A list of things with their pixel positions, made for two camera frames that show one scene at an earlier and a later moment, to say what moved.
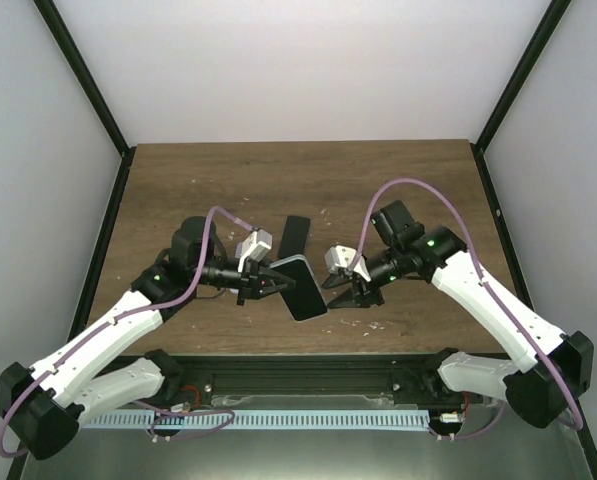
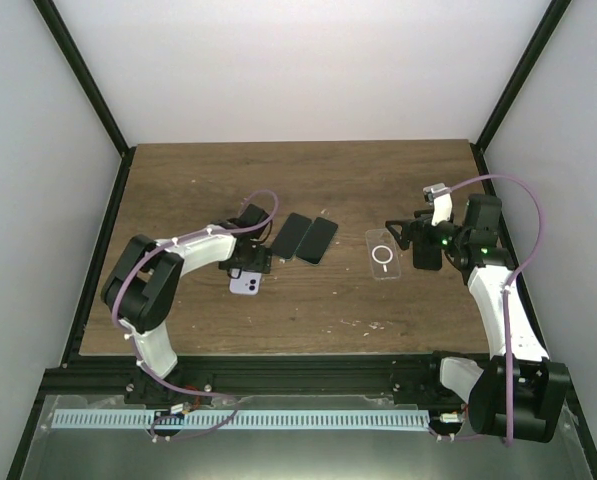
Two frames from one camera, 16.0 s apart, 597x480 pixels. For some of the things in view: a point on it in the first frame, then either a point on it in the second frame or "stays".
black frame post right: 539,40 stays
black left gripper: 255,278 → 260,264
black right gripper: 361,297 → 409,226
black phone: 294,237 stays
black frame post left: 70,51 stays
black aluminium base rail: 314,381 stays
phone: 304,299 → 317,241
